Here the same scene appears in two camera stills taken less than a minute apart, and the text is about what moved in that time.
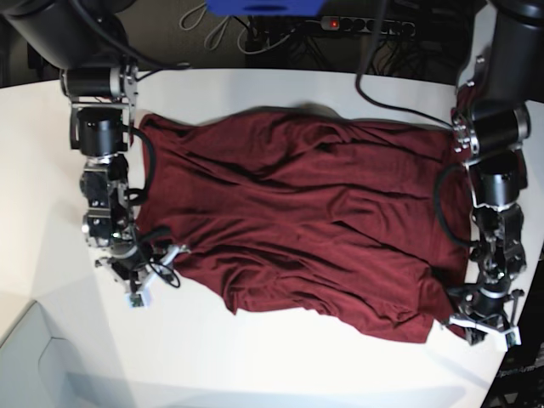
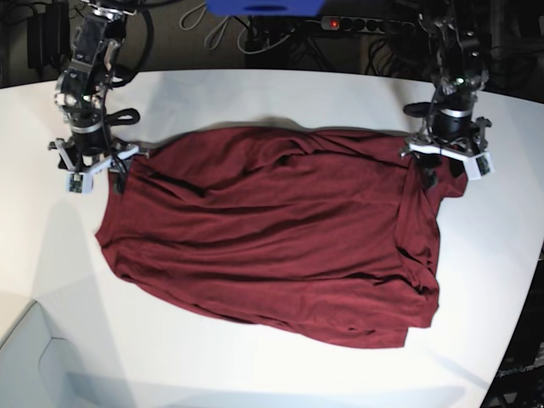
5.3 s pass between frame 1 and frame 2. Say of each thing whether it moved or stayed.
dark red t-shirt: moved
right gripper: moved
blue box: stayed
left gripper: moved
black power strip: stayed
